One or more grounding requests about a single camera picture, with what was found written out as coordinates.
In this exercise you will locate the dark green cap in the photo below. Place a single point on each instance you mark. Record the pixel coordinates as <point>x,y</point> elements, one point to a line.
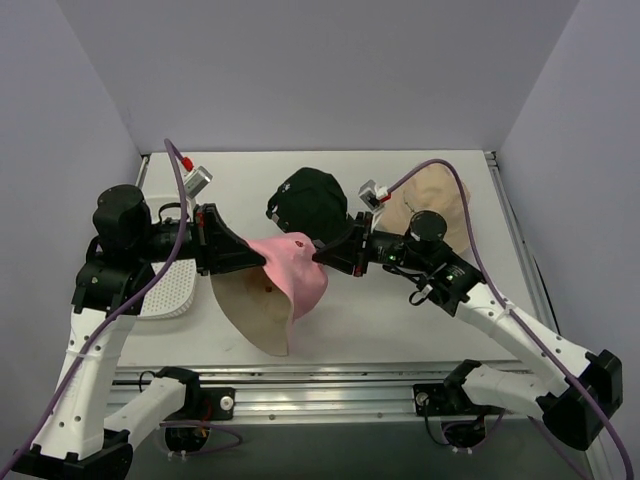
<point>311,202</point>

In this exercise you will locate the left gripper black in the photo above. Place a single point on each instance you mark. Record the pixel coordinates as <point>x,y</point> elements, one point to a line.
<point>203,240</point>

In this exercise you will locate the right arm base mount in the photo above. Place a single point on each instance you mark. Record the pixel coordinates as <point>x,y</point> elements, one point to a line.
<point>447,399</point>

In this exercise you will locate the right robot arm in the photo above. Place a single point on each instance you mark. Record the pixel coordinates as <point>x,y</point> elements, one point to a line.
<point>570,390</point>

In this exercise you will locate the beige bucket hat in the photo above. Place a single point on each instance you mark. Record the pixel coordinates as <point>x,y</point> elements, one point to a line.
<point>431,188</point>

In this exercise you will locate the pink cap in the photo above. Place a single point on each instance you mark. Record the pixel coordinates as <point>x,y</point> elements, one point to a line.
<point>263,302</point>

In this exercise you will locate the aluminium front rail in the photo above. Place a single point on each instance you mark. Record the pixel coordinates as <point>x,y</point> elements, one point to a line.
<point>323,394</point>

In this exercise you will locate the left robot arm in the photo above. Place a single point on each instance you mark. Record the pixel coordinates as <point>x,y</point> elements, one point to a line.
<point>75,439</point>

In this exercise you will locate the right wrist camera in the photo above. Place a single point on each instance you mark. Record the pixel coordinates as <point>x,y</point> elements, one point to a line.
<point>373,195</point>

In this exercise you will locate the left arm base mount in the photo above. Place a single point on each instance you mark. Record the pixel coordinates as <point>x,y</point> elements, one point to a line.
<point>199,405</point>

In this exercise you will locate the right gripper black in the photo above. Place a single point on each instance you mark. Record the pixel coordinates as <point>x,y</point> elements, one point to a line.
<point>359,243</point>

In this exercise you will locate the white plastic basket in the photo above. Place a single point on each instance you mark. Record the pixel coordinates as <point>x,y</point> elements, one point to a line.
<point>174,293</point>

